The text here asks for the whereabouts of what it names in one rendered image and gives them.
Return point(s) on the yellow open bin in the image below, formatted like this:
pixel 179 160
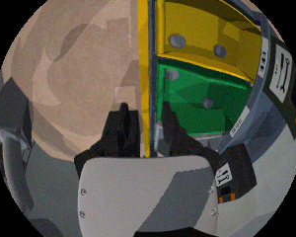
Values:
pixel 204 24

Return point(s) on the grey metal disc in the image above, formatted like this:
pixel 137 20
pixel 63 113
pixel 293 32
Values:
pixel 219 51
pixel 171 74
pixel 177 41
pixel 207 103

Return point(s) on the yellow vertical bar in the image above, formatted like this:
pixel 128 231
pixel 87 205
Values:
pixel 144 68

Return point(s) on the dark blue metal shelf rack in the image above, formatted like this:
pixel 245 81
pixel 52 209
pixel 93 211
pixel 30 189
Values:
pixel 260 122

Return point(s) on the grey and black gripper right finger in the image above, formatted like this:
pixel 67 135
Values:
pixel 181 143

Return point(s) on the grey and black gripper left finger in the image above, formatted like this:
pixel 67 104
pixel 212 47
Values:
pixel 111 144

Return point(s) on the green bin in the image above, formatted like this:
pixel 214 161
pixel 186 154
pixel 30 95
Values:
pixel 186 93

